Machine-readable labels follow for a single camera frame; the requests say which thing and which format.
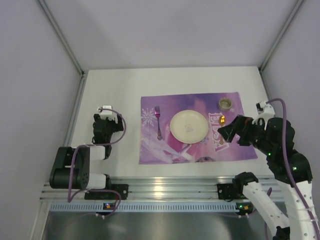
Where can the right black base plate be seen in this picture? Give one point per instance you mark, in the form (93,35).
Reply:
(228,192)

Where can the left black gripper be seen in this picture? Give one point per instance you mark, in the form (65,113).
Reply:
(107,123)

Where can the perforated cable duct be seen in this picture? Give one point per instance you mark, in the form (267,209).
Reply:
(157,207)

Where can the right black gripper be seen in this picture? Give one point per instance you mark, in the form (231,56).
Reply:
(241,131)

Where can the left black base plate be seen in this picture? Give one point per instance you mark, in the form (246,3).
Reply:
(121,189)

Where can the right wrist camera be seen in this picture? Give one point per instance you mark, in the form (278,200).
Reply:
(265,113)

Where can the purple Elsa placemat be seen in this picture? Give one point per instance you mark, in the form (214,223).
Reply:
(171,151)

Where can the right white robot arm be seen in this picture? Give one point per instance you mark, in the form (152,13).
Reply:
(291,170)

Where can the small beige cup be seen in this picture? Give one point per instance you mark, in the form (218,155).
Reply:
(225,104)

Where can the gold spoon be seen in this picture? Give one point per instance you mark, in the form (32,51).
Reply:
(222,120)

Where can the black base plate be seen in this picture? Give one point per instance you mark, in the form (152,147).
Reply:
(228,192)
(121,189)

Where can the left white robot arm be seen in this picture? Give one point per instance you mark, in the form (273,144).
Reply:
(71,168)

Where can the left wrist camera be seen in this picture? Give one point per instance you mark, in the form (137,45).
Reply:
(106,112)

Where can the aluminium mounting rail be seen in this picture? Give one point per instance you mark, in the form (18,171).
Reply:
(166,189)

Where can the iridescent purple fork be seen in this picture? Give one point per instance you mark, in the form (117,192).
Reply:
(158,114)

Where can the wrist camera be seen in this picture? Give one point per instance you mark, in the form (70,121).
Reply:
(265,113)
(106,112)

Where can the cream round plate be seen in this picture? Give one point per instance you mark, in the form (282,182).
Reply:
(189,126)

